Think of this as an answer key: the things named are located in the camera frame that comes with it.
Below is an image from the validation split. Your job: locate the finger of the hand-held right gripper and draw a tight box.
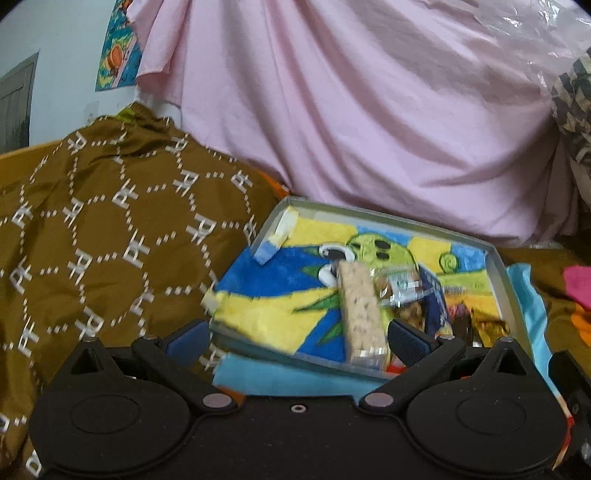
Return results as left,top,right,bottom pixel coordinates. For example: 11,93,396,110
549,350,591,467

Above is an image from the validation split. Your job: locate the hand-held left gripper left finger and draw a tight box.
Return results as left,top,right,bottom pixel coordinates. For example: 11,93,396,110
60,318,238,414

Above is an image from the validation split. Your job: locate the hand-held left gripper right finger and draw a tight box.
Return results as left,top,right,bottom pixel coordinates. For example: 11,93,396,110
358,318,536,414

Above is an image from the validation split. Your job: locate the blue and white snack packet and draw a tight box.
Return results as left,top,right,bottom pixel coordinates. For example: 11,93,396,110
418,265,455,337

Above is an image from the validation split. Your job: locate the clear nut bar packet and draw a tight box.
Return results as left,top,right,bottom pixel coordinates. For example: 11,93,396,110
372,268,435,333

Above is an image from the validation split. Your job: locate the rice cracker bar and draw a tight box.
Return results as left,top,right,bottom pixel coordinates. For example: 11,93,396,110
336,261,389,370

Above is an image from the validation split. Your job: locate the gold snack packet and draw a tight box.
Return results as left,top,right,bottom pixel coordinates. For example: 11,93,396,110
466,318,511,347

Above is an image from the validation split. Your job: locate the grey shallow box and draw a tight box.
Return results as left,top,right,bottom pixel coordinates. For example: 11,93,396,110
209,196,536,381

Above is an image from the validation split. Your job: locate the cartoon printed towel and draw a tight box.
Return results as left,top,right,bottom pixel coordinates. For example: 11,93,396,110
215,208,490,365

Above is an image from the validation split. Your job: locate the brown patterned cloth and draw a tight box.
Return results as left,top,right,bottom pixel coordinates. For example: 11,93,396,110
0,102,291,480

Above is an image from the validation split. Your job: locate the pink cloth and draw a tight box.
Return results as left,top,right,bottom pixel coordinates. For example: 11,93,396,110
127,0,583,247

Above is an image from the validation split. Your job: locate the plastic bag with checked cloth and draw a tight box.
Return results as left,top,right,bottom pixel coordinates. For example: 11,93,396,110
475,0,591,204

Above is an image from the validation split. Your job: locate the grey door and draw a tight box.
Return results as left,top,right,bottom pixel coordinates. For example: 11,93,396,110
0,52,40,154

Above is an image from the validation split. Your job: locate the wall poster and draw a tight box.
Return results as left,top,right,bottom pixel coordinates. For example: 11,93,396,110
95,0,144,92

